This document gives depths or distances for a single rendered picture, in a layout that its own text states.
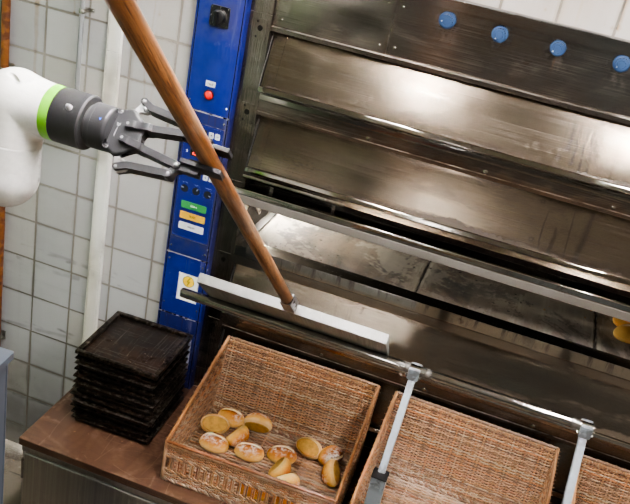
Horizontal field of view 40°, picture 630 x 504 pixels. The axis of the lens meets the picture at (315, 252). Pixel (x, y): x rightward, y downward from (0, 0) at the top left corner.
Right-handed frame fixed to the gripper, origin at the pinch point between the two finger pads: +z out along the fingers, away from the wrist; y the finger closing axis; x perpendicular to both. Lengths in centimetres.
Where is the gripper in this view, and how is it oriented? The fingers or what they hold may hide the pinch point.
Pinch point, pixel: (207, 158)
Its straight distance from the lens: 138.7
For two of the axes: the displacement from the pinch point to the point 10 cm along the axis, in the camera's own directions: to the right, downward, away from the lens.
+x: -0.9, -2.9, -9.5
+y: -3.4, 9.1, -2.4
